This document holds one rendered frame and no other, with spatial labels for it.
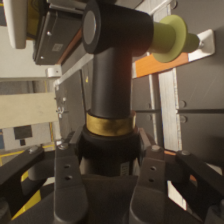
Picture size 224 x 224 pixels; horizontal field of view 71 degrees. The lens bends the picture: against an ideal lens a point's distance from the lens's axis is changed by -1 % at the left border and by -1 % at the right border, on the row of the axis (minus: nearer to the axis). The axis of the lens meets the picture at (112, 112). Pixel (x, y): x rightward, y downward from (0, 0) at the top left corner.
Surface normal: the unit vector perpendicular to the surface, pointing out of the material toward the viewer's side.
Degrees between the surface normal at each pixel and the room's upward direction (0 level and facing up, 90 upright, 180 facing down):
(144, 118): 0
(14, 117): 90
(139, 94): 0
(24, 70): 90
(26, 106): 90
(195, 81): 0
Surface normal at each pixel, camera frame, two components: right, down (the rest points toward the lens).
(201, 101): -0.86, 0.12
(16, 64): 0.49, 0.00
